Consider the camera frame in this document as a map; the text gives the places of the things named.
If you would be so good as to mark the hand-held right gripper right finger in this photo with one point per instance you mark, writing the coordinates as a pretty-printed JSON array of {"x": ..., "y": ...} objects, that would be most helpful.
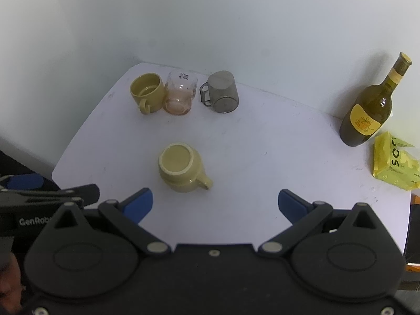
[{"x": 290, "y": 205}]

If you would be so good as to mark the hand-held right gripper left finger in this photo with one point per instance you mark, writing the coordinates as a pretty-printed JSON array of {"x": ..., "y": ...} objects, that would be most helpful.
[{"x": 139, "y": 206}]

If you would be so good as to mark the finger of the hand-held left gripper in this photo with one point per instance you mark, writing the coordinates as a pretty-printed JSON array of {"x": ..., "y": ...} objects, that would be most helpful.
[
  {"x": 26, "y": 181},
  {"x": 83, "y": 193}
]

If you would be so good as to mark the pale yellow rounded mug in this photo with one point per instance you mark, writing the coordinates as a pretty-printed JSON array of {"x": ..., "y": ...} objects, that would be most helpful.
[{"x": 180, "y": 168}]

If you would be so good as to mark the clear pinkish glass cup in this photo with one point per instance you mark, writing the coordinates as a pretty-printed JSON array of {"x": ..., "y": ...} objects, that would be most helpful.
[{"x": 179, "y": 96}]

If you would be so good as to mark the grey translucent plastic cup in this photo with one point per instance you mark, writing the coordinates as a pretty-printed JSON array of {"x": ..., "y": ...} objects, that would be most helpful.
[{"x": 222, "y": 92}]

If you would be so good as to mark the person's left hand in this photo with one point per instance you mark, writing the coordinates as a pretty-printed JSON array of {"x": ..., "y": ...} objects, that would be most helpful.
[{"x": 9, "y": 285}]

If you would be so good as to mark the yellow tissue packet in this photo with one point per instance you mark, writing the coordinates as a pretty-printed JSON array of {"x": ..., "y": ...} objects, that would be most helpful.
[{"x": 395, "y": 162}]

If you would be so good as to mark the yellow ceramic mug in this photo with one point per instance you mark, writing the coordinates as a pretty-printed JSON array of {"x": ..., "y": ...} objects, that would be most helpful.
[{"x": 147, "y": 92}]

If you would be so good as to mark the green glass wine bottle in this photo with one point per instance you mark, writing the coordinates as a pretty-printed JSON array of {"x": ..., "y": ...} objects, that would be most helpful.
[{"x": 369, "y": 115}]

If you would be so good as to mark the dark orange-trimmed furniture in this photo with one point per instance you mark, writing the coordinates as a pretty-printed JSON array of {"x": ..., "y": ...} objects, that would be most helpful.
[{"x": 414, "y": 236}]

